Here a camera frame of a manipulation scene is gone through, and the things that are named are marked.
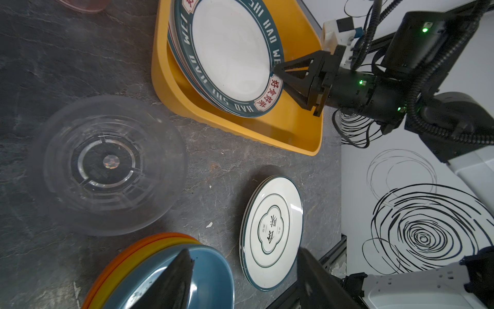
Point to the orange bowl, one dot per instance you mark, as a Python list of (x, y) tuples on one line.
[(115, 258)]

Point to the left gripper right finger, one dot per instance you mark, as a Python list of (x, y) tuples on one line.
[(316, 287)]

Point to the blue bowl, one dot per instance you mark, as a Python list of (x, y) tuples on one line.
[(212, 284)]

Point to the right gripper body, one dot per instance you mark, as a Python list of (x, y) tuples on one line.
[(377, 97)]

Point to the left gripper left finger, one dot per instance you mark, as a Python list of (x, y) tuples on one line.
[(172, 287)]

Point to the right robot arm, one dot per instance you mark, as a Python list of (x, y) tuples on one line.
[(422, 53)]

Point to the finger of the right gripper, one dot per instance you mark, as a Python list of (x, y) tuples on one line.
[(309, 64), (309, 95)]

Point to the green rimmed white plate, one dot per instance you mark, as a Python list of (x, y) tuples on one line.
[(231, 49)]

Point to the clear glass cup left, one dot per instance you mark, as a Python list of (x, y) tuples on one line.
[(107, 165)]

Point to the pink translucent cup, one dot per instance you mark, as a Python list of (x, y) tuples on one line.
[(86, 6)]

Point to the yellow plastic bin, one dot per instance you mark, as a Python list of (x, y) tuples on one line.
[(286, 126)]

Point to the yellow bowl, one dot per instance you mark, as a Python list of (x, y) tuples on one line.
[(135, 266)]

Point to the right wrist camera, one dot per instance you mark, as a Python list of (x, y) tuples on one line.
[(339, 32)]

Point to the white plate green flower outline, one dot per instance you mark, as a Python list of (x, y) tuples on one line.
[(271, 232)]

